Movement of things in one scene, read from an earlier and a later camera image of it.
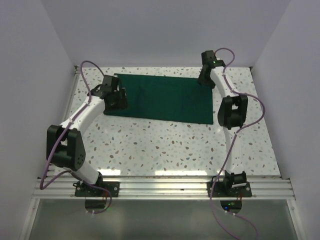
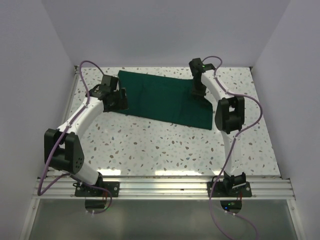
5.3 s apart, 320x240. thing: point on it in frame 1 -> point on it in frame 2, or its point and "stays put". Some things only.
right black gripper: x=202 y=80 -> x=201 y=93
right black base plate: x=218 y=190 stays put
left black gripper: x=122 y=103 stays put
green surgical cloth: x=167 y=99 stays put
